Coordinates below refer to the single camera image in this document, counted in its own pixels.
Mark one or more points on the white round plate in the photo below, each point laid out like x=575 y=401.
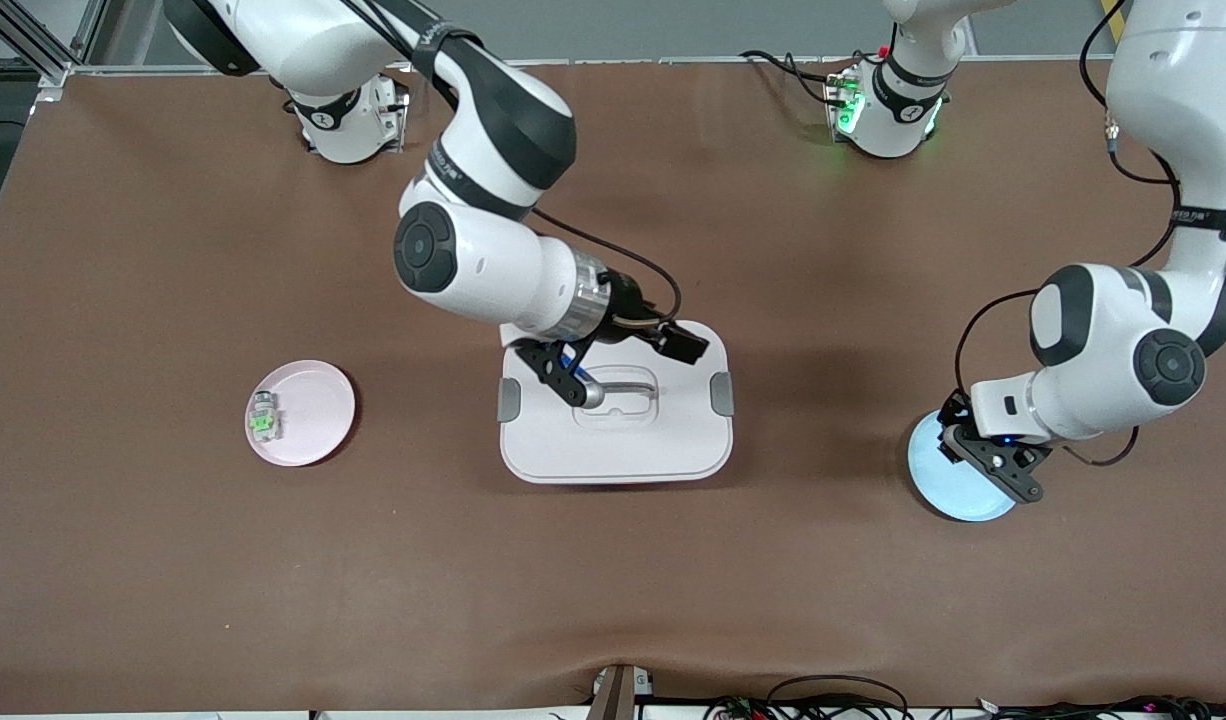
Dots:
x=318 y=410

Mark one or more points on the white lidded storage box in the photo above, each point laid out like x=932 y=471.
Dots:
x=623 y=450

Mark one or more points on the aluminium frame profile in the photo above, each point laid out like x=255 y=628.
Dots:
x=43 y=50

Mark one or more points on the brown table mat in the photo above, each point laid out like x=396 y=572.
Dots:
x=173 y=550

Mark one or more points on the green and white switch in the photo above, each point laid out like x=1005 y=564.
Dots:
x=264 y=420

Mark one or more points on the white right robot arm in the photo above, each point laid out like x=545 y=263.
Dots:
x=493 y=265

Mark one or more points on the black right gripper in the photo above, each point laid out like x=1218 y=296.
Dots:
x=628 y=301

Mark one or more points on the light blue round plate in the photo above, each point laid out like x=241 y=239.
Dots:
x=958 y=495

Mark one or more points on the grey box latch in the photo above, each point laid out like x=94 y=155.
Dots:
x=509 y=400
x=722 y=393

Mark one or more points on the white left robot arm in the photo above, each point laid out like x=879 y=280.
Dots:
x=1103 y=340

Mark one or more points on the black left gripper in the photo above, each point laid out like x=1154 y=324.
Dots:
x=952 y=412

